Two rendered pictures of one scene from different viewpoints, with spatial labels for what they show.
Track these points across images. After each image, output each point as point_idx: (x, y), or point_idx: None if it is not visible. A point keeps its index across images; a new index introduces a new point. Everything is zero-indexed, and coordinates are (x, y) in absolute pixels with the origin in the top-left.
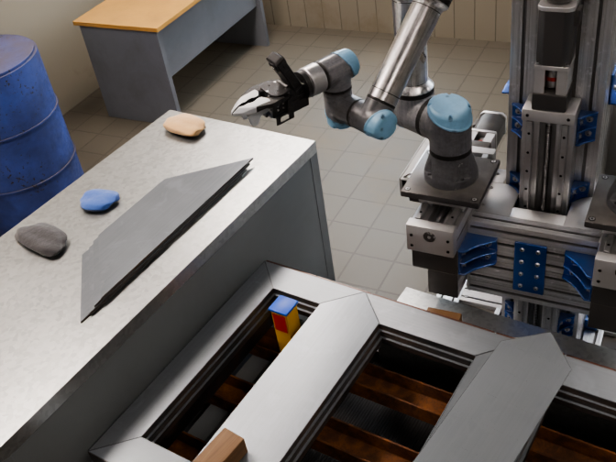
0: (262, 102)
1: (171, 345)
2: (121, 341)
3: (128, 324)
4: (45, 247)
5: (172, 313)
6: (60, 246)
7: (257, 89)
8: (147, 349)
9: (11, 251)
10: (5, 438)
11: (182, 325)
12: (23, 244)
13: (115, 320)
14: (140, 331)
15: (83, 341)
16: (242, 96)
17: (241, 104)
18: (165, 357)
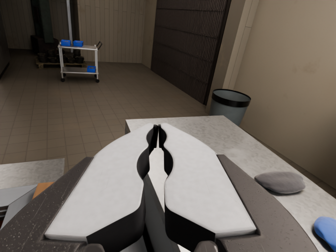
0: (87, 188)
1: (153, 237)
2: (145, 176)
3: (149, 178)
4: (264, 174)
5: (159, 231)
6: (262, 181)
7: (247, 242)
8: (148, 207)
9: (277, 169)
10: (129, 124)
11: (159, 249)
12: (278, 171)
13: (159, 173)
14: (150, 194)
15: (156, 157)
16: (211, 152)
17: (166, 137)
18: (150, 232)
